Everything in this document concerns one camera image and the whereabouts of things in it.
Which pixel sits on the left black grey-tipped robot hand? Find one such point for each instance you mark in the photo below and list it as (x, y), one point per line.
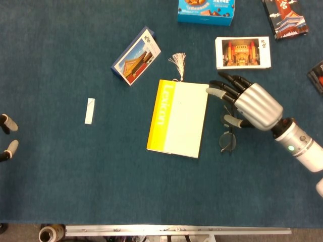
(11, 126)

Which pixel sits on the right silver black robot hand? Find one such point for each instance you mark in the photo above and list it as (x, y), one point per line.
(257, 106)

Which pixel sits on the black-framed eyeglasses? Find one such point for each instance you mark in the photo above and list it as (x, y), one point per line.
(227, 141)

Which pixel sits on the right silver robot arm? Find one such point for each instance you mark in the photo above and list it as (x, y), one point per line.
(297, 143)

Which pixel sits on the red gate postcard stack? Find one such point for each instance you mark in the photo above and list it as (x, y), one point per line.
(242, 53)

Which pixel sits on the yellow and white notebook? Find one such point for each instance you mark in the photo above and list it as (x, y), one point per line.
(181, 118)

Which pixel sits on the small white eraser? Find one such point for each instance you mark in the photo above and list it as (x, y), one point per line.
(89, 112)

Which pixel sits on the blue felt table cloth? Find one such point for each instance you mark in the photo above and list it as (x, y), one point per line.
(75, 176)

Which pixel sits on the white bookmark tassel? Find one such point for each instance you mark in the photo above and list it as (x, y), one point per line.
(179, 63)

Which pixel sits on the dark palace print box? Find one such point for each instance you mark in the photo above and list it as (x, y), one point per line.
(287, 20)

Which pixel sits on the blue cookie box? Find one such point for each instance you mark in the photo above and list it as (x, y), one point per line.
(204, 15)

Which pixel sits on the brown tape roll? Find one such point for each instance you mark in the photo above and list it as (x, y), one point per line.
(46, 235)

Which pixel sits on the dark blue card box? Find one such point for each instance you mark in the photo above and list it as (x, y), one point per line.
(114, 71)

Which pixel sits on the palace roof postcard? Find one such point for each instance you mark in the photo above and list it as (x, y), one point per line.
(137, 60)

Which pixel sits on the aluminium table edge rail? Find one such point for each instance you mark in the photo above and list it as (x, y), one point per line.
(176, 230)

